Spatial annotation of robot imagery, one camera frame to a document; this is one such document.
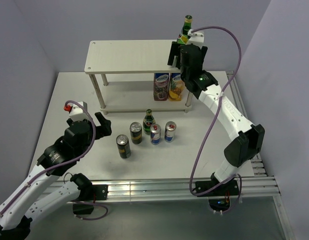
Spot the green glass bottle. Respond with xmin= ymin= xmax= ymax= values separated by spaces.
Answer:
xmin=176 ymin=15 xmax=193 ymax=45
xmin=143 ymin=109 xmax=156 ymax=135

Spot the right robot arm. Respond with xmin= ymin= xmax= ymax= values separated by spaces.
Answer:
xmin=167 ymin=41 xmax=265 ymax=195

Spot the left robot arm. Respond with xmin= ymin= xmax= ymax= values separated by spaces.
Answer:
xmin=0 ymin=112 xmax=112 ymax=240

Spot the white two-tier shelf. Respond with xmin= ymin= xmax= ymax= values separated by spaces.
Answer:
xmin=84 ymin=40 xmax=193 ymax=115

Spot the black can front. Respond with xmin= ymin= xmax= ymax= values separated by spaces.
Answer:
xmin=116 ymin=134 xmax=131 ymax=159

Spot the black can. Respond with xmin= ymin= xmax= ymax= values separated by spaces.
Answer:
xmin=116 ymin=134 xmax=131 ymax=159
xmin=129 ymin=122 xmax=142 ymax=145

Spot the black can rear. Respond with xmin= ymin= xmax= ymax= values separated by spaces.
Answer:
xmin=129 ymin=122 xmax=142 ymax=145

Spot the yellow pineapple juice carton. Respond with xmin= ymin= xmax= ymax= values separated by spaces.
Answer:
xmin=168 ymin=73 xmax=185 ymax=101

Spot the purple grape juice carton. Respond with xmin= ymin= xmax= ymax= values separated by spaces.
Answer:
xmin=153 ymin=73 xmax=170 ymax=101

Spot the blue silver can left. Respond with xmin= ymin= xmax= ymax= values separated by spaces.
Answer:
xmin=150 ymin=123 xmax=161 ymax=145

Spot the blue silver can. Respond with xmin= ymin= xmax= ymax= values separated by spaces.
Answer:
xmin=150 ymin=123 xmax=161 ymax=145
xmin=164 ymin=121 xmax=177 ymax=142

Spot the blue silver can right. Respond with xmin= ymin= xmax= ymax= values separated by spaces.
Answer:
xmin=164 ymin=121 xmax=177 ymax=142

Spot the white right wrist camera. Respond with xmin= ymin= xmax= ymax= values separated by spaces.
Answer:
xmin=186 ymin=29 xmax=205 ymax=48

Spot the aluminium front rail frame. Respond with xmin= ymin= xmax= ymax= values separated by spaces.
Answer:
xmin=41 ymin=174 xmax=282 ymax=205

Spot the aluminium right side rail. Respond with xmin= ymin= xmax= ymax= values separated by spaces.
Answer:
xmin=225 ymin=70 xmax=295 ymax=240

